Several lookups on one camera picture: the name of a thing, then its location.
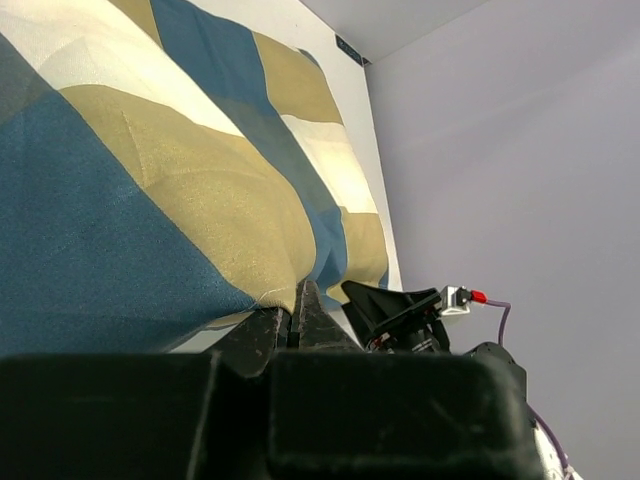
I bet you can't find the checkered blue beige pillowcase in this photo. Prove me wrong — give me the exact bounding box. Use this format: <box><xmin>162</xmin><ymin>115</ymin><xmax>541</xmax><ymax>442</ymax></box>
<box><xmin>1</xmin><ymin>1</ymin><xmax>390</xmax><ymax>356</ymax></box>

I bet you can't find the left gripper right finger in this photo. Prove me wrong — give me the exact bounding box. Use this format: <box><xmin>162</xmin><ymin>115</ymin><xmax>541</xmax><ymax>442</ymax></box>
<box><xmin>291</xmin><ymin>280</ymin><xmax>360</xmax><ymax>351</ymax></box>

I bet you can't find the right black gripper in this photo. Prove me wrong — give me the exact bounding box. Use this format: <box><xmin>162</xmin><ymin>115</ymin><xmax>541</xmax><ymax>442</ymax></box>
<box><xmin>342</xmin><ymin>281</ymin><xmax>451</xmax><ymax>354</ymax></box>

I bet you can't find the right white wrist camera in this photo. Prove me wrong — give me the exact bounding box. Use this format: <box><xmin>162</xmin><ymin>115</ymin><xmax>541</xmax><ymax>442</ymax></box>
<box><xmin>440</xmin><ymin>285</ymin><xmax>488</xmax><ymax>317</ymax></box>

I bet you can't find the right blue corner label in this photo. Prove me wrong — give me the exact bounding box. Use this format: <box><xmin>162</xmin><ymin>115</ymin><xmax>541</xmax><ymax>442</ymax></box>
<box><xmin>335</xmin><ymin>35</ymin><xmax>366</xmax><ymax>67</ymax></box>

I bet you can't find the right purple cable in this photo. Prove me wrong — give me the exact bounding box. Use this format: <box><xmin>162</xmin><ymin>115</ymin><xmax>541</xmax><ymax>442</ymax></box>
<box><xmin>483</xmin><ymin>297</ymin><xmax>576</xmax><ymax>476</ymax></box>

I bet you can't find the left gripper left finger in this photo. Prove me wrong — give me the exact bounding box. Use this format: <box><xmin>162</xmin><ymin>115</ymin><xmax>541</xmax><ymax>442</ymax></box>
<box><xmin>209</xmin><ymin>308</ymin><xmax>292</xmax><ymax>376</ymax></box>

